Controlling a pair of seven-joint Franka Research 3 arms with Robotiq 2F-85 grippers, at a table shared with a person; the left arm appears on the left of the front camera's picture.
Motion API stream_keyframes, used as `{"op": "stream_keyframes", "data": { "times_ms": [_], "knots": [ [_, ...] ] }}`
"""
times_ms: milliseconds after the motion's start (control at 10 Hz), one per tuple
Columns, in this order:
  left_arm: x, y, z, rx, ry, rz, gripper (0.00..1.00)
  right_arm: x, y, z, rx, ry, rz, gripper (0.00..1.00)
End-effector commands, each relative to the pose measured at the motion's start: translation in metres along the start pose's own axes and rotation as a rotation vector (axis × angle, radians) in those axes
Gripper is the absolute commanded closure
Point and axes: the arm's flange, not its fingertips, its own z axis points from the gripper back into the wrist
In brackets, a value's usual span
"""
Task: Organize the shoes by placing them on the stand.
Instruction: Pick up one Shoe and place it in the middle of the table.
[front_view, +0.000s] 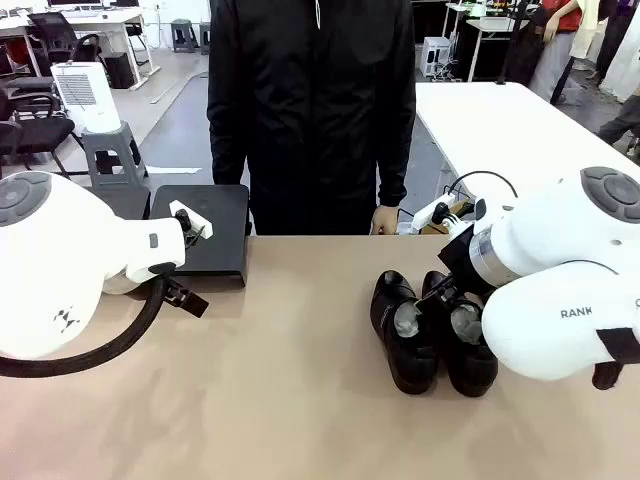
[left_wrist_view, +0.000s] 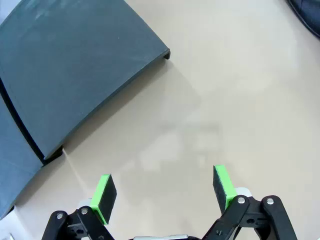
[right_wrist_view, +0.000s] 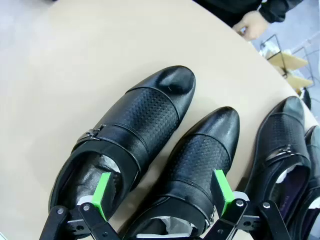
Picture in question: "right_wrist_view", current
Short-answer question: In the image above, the person's torso black jacket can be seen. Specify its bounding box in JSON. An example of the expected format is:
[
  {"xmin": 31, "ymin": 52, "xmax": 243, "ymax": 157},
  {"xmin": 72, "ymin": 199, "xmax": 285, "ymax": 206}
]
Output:
[{"xmin": 192, "ymin": 0, "xmax": 263, "ymax": 27}]

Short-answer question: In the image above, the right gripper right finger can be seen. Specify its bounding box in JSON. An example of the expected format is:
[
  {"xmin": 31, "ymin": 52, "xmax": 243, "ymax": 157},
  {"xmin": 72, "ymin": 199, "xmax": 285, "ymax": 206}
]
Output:
[{"xmin": 199, "ymin": 169, "xmax": 293, "ymax": 240}]

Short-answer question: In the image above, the white plastic bag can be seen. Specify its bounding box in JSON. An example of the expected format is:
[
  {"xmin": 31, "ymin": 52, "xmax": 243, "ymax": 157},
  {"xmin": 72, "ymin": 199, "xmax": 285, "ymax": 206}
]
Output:
[{"xmin": 259, "ymin": 39, "xmax": 280, "ymax": 60}]

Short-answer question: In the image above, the black leather buckle shoe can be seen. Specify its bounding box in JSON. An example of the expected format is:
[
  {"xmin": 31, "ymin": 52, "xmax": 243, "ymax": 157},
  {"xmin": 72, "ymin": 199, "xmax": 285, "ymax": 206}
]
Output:
[
  {"xmin": 287, "ymin": 124, "xmax": 320, "ymax": 240},
  {"xmin": 48, "ymin": 65, "xmax": 196, "ymax": 216},
  {"xmin": 119, "ymin": 106, "xmax": 241, "ymax": 240},
  {"xmin": 243, "ymin": 96, "xmax": 312, "ymax": 226}
]

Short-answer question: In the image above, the person's left forearm black sleeve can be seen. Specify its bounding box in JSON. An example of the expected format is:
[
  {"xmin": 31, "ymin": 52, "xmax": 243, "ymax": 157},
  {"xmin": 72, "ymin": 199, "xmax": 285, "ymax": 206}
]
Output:
[{"xmin": 258, "ymin": 0, "xmax": 288, "ymax": 25}]

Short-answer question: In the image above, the person's left hand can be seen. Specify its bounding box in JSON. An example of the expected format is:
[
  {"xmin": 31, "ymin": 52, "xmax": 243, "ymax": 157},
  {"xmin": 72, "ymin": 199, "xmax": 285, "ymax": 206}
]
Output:
[{"xmin": 232, "ymin": 10, "xmax": 272, "ymax": 41}]

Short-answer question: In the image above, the black wire rack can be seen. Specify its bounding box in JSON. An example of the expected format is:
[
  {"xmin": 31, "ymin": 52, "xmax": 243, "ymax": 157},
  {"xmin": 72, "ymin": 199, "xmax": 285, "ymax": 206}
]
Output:
[{"xmin": 259, "ymin": 34, "xmax": 316, "ymax": 88}]

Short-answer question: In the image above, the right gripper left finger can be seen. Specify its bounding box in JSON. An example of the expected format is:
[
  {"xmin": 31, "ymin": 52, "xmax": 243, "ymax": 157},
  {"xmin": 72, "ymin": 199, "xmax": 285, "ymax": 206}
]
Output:
[{"xmin": 39, "ymin": 171, "xmax": 123, "ymax": 240}]

